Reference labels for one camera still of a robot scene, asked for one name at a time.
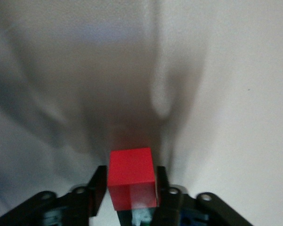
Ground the small red cube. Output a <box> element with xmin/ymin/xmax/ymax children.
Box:
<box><xmin>107</xmin><ymin>146</ymin><xmax>160</xmax><ymax>211</ymax></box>

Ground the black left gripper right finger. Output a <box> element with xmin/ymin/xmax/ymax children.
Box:
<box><xmin>153</xmin><ymin>166</ymin><xmax>253</xmax><ymax>226</ymax></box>

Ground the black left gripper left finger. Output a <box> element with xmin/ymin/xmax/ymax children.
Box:
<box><xmin>0</xmin><ymin>166</ymin><xmax>108</xmax><ymax>226</ymax></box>

